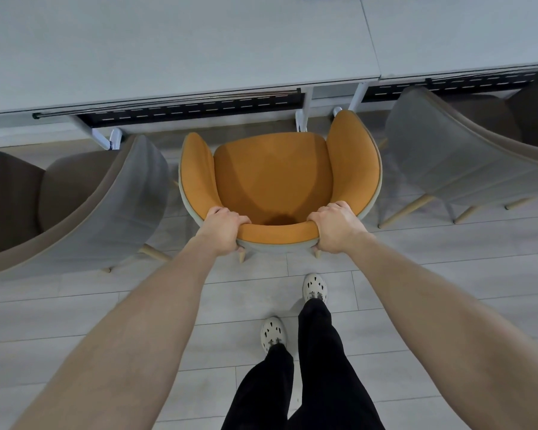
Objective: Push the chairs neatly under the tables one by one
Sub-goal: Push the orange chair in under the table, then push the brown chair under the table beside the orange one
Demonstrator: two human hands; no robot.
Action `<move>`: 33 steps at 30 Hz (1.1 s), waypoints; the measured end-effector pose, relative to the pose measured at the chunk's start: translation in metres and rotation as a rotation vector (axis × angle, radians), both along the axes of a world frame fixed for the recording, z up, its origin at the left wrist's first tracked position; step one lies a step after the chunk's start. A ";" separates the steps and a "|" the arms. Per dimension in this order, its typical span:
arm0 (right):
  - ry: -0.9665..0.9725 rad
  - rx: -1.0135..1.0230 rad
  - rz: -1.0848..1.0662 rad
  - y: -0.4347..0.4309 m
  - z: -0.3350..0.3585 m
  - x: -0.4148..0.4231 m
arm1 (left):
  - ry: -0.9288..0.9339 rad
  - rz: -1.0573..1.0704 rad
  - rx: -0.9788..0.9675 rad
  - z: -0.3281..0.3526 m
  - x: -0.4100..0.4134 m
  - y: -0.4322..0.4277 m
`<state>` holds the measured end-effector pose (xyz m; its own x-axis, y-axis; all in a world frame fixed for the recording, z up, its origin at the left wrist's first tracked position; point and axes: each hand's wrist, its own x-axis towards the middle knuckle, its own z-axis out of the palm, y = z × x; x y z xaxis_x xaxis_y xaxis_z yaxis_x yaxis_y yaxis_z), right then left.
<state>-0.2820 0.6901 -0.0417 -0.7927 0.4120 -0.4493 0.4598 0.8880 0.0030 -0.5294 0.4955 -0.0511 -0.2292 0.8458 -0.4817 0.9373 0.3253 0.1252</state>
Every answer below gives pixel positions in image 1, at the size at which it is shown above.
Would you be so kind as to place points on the person's left hand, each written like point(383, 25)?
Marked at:
point(218, 232)

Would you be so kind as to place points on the person's right hand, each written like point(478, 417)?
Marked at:
point(340, 230)

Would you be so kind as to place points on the person's left fingers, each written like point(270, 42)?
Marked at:
point(229, 216)

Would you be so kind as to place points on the person's right fingers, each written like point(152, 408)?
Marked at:
point(329, 212)

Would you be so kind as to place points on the orange upholstered armchair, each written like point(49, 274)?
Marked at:
point(273, 174)

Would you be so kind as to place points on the person's left forearm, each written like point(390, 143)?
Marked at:
point(130, 344)

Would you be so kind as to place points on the person's right forearm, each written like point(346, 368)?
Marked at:
point(439, 335)

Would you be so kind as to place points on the white perforated clog shoe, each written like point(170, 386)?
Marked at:
point(273, 333)
point(315, 287)

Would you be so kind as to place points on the white metal table leg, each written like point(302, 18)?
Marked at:
point(356, 97)
point(103, 137)
point(304, 109)

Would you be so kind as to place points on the grey upholstered armchair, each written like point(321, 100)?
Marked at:
point(448, 147)
point(107, 201)

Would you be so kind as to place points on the black trousers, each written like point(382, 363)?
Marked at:
point(323, 376)

